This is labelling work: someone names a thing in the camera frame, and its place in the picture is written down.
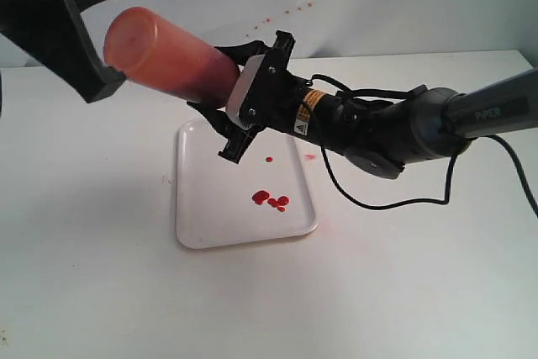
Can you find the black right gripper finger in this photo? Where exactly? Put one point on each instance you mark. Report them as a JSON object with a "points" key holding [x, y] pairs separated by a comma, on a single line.
{"points": [[238, 139], [240, 54]]}

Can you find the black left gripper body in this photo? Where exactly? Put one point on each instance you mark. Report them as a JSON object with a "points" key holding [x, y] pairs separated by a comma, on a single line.
{"points": [[45, 30]]}

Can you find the red sauce drops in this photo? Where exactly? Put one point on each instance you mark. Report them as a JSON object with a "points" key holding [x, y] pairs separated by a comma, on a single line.
{"points": [[260, 197]]}

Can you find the red sauce squeeze bottle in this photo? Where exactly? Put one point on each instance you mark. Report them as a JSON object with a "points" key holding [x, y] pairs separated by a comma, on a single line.
{"points": [[155, 53]]}

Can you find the white rectangular plastic tray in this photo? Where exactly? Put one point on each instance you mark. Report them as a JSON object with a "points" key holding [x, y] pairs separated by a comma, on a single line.
{"points": [[214, 206]]}

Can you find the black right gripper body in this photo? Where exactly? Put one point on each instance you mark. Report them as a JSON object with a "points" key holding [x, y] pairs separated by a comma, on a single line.
{"points": [[264, 85]]}

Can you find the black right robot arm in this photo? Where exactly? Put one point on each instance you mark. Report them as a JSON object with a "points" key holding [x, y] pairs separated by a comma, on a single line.
{"points": [[379, 131]]}

